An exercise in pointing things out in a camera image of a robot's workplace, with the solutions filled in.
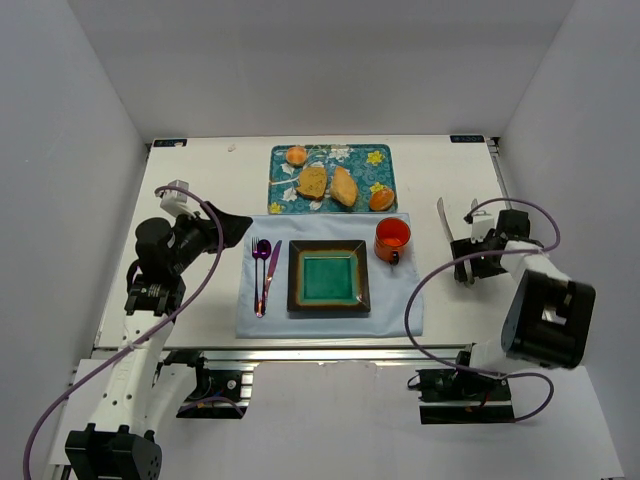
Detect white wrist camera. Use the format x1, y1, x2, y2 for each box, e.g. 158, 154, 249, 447
156, 180, 196, 218
464, 198, 495, 244

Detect light blue cloth placemat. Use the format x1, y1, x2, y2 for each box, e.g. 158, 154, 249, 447
236, 213, 424, 339

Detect square black teal plate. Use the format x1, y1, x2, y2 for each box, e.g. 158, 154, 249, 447
287, 240, 371, 317

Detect orange mug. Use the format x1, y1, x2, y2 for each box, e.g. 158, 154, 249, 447
374, 217, 411, 266

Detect left blue table label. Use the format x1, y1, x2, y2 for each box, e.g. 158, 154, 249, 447
152, 138, 187, 148

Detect small round bun top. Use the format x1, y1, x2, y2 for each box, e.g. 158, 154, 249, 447
285, 145, 307, 168

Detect purple knife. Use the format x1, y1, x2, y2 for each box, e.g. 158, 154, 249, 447
261, 240, 282, 314

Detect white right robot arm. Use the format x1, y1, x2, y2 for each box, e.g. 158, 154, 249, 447
450, 209, 596, 376

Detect purple fork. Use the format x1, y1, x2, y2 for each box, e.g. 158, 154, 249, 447
251, 237, 260, 316

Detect sesame round bun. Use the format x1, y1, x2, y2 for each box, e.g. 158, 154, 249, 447
369, 188, 395, 212

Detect metal serving tongs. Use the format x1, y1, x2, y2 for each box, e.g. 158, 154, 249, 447
436, 197, 475, 287

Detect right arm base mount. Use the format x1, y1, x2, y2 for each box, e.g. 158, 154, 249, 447
407, 369, 515, 425

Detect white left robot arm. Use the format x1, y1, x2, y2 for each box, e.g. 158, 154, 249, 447
65, 205, 253, 479

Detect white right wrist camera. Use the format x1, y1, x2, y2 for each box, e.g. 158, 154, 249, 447
464, 198, 495, 244

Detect brown bread slice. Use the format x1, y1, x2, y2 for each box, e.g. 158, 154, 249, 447
296, 167, 328, 200

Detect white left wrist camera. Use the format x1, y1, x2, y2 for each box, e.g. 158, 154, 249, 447
156, 180, 196, 218

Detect long golden bread roll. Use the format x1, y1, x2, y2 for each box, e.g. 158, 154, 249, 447
329, 166, 358, 208

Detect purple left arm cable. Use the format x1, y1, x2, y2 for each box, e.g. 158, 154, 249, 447
22, 185, 224, 480

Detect right blue table label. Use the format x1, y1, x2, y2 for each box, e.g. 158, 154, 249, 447
449, 134, 485, 144

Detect blue table label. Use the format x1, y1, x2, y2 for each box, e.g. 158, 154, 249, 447
152, 138, 187, 148
449, 134, 485, 144

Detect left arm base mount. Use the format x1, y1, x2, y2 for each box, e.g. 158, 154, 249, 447
154, 350, 254, 420

